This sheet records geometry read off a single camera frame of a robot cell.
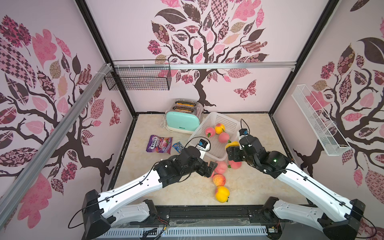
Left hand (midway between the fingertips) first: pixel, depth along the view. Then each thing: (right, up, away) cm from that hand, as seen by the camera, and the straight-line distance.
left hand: (207, 163), depth 70 cm
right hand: (+14, +5, +4) cm, 15 cm away
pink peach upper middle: (+9, -6, +13) cm, 17 cm away
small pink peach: (+13, +10, +30) cm, 35 cm away
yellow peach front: (+8, -17, +5) cm, 19 cm away
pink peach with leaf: (+4, +15, +30) cm, 34 cm away
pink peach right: (+17, -5, +15) cm, 24 cm away
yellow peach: (+11, +17, +33) cm, 38 cm away
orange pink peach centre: (+7, -11, +9) cm, 16 cm away
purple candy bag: (-31, +6, +29) cm, 42 cm away
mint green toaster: (-13, +25, +28) cm, 40 cm away
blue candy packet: (-18, +4, +29) cm, 35 cm away
